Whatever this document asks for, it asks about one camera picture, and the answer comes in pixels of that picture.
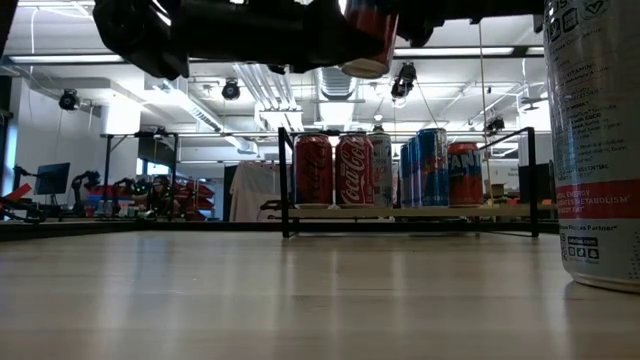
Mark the blue silver Red Bull can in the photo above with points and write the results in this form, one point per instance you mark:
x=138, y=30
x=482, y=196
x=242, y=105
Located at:
x=432, y=175
x=413, y=175

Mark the red Fanta can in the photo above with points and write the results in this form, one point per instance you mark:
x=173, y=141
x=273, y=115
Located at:
x=466, y=180

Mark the person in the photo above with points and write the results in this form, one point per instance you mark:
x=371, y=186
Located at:
x=160, y=192

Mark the red soda can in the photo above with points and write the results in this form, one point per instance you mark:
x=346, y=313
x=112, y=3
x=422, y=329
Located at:
x=375, y=25

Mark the dark screen monitor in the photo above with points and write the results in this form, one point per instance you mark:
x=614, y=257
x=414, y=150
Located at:
x=52, y=178

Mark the hanging black ceiling camera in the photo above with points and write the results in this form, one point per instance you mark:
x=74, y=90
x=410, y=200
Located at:
x=404, y=82

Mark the small black ceiling camera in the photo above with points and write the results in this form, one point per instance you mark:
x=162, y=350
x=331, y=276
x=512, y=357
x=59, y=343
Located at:
x=495, y=124

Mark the black ceiling dome camera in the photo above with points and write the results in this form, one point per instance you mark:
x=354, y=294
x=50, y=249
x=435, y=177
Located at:
x=69, y=100
x=230, y=90

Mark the black background monitor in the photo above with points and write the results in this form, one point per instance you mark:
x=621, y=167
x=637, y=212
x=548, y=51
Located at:
x=547, y=182

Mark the black background robot arm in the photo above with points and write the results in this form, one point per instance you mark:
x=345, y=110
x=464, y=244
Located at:
x=82, y=180

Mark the red storage bins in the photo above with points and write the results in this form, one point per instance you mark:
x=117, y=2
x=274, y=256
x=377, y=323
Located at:
x=197, y=197

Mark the white Celsius Peach Vibe can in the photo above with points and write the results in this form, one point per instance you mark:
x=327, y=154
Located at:
x=382, y=175

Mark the black overhead crossbar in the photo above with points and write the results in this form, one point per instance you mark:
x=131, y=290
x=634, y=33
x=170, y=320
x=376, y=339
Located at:
x=450, y=52

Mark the black aluminium rig frame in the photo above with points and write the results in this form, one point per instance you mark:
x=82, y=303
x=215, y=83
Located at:
x=100, y=227

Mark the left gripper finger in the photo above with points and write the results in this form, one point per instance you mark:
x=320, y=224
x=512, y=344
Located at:
x=340, y=50

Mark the wooden shelf with black frame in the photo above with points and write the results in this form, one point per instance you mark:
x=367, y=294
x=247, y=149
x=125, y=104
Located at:
x=500, y=212

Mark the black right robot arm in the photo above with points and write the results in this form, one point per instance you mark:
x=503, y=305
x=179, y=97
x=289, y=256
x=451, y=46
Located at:
x=492, y=9

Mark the white draped cloth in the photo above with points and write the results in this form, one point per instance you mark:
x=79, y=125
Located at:
x=255, y=192

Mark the red can black Coca-Cola script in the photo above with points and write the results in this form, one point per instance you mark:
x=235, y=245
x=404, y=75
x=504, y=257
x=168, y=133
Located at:
x=312, y=175

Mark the red Star Wars Coca-Cola can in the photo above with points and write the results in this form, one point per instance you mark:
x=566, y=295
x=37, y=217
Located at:
x=354, y=175

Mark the black tall table frame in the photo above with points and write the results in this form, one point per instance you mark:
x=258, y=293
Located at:
x=125, y=135

